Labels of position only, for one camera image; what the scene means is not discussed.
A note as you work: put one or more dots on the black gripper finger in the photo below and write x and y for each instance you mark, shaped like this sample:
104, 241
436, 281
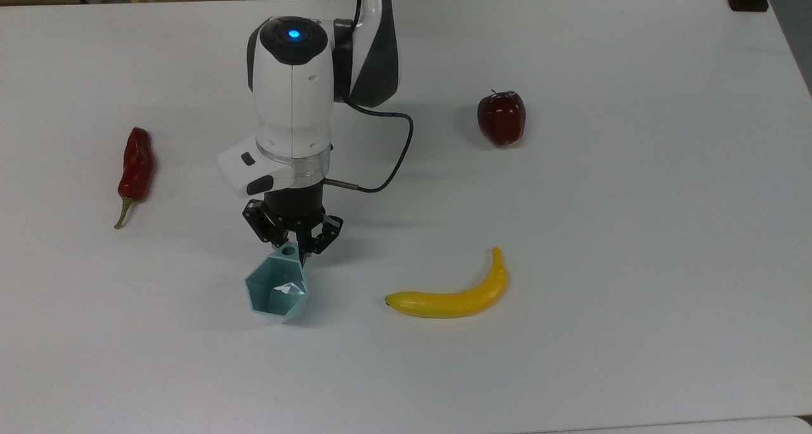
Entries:
261, 221
323, 234

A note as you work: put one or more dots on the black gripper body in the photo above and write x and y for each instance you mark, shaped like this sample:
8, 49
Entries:
293, 207

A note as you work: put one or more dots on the light blue hexagonal mug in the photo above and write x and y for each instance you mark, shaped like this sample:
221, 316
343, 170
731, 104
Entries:
276, 288

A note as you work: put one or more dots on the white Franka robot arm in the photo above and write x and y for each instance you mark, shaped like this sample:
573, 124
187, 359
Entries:
292, 98

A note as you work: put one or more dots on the red chili pepper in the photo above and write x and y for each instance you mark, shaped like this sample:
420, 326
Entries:
136, 164

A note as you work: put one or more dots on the yellow banana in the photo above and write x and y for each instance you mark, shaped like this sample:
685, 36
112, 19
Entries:
457, 301

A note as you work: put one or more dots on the dark red apple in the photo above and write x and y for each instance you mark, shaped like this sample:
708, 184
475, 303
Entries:
501, 117

